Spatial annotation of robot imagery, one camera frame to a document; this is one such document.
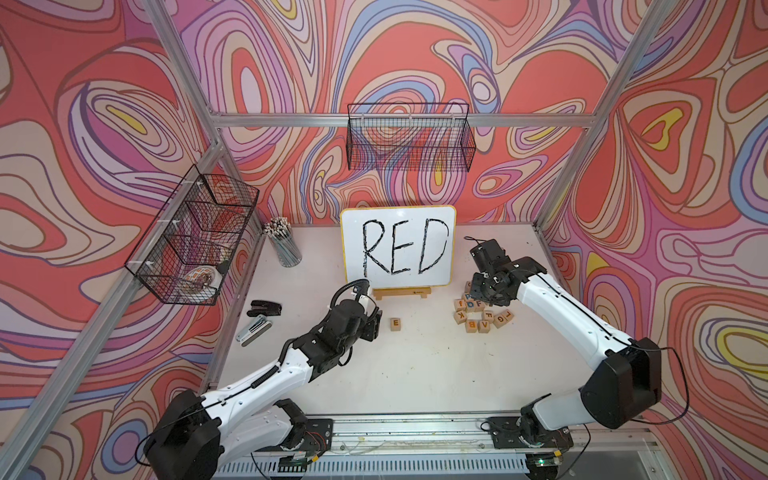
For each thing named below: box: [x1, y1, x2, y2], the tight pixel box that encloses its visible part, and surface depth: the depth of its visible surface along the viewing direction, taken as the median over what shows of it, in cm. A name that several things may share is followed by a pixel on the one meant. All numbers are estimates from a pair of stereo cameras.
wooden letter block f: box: [454, 298, 467, 312], surface depth 95 cm
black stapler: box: [246, 300, 283, 317], surface depth 98 cm
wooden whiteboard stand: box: [372, 287, 432, 300], surface depth 97 cm
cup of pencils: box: [263, 216, 303, 268], surface depth 98 cm
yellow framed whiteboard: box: [340, 205, 456, 289], surface depth 92 cm
